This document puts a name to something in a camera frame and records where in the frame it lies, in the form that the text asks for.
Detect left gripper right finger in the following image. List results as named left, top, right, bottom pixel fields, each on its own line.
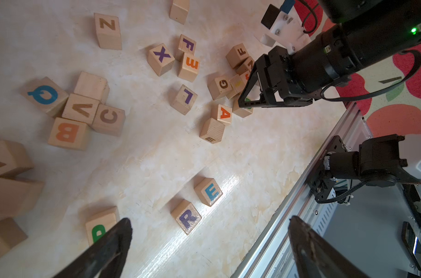
left=288, top=216, right=367, bottom=278

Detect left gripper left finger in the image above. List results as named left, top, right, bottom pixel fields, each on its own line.
left=54, top=218, right=132, bottom=278

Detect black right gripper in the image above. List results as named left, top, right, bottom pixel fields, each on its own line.
left=238, top=46, right=321, bottom=108

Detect wooden block letter R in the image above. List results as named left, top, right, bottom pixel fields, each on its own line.
left=171, top=199, right=202, bottom=235

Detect wooden block letter E blue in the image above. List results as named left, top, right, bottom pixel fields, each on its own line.
left=194, top=178, right=223, bottom=207

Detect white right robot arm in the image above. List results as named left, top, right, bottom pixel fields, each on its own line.
left=238, top=1, right=421, bottom=108

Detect wooden block letter D green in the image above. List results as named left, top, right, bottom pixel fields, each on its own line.
left=232, top=99, right=254, bottom=118

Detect wooden block yellow letter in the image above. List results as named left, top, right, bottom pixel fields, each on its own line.
left=226, top=75, right=247, bottom=99

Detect wooden block letter A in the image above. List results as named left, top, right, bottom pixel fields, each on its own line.
left=211, top=104, right=232, bottom=126

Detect wooden block letter G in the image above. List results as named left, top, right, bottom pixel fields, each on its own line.
left=208, top=76, right=233, bottom=100

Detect wooden block brown letter D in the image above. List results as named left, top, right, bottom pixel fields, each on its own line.
left=236, top=56, right=255, bottom=75

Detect wooden block letter P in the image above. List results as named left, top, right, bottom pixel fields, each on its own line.
left=85, top=206, right=120, bottom=246

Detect wooden block brown letter N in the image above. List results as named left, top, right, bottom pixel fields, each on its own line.
left=226, top=44, right=250, bottom=69

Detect wooden block letter L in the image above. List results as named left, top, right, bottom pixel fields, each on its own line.
left=171, top=85, right=198, bottom=115

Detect wooden block orange letter E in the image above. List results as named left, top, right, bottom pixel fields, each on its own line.
left=178, top=53, right=201, bottom=82

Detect wooden block purple letter F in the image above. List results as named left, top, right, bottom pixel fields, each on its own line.
left=176, top=34, right=196, bottom=60

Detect wooden block letter X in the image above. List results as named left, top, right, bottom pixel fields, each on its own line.
left=147, top=44, right=175, bottom=76

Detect wooden block letter V green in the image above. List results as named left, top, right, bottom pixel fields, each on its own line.
left=0, top=218, right=28, bottom=258

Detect wooden block letter B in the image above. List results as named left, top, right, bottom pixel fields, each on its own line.
left=48, top=118, right=91, bottom=151

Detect wooden block letter C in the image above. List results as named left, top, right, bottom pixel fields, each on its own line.
left=91, top=104, right=126, bottom=137

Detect wooden block letter K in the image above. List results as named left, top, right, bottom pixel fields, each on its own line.
left=0, top=140, right=34, bottom=177

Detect wooden block brown letter V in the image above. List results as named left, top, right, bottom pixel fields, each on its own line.
left=62, top=93, right=100, bottom=126

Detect wooden block letter Z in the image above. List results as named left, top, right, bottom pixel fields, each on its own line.
left=94, top=13, right=122, bottom=51

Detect wooden block letter Q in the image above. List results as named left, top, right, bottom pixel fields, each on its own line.
left=21, top=77, right=69, bottom=118

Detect plain wooden block near A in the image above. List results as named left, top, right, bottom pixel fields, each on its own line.
left=200, top=118, right=225, bottom=144

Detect plain wooden block far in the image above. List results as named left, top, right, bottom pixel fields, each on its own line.
left=169, top=0, right=190, bottom=24

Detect plain wooden block near K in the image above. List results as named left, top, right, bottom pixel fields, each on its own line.
left=0, top=178, right=45, bottom=221

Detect plain wooden block near Q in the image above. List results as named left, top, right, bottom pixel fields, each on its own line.
left=74, top=71, right=110, bottom=104

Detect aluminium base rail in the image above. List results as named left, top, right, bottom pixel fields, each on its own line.
left=231, top=102, right=421, bottom=278

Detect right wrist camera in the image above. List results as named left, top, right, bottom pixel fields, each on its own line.
left=254, top=1, right=311, bottom=54

